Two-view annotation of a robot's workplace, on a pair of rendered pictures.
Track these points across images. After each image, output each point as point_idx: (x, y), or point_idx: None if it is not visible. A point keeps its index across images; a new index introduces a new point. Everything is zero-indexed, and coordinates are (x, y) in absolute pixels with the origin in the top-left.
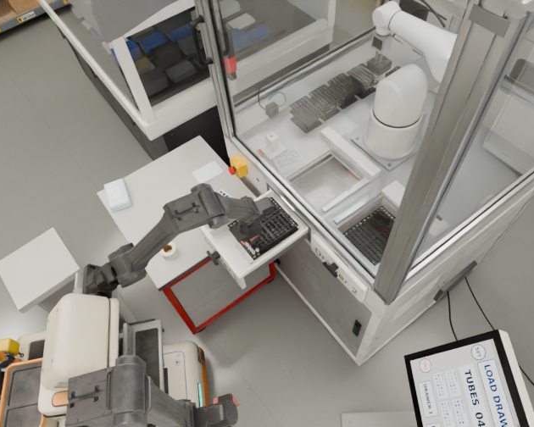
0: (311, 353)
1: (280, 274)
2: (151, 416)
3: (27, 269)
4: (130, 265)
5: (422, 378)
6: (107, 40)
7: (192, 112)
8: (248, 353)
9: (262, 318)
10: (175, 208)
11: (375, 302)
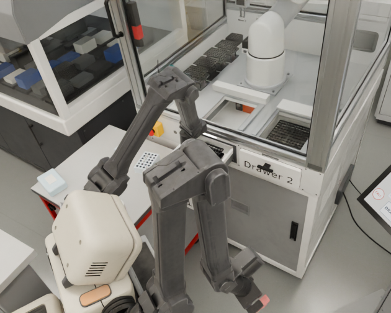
0: (257, 285)
1: None
2: (216, 216)
3: None
4: (116, 168)
5: (381, 204)
6: (26, 41)
7: (99, 107)
8: (202, 306)
9: (202, 272)
10: (159, 80)
11: (311, 179)
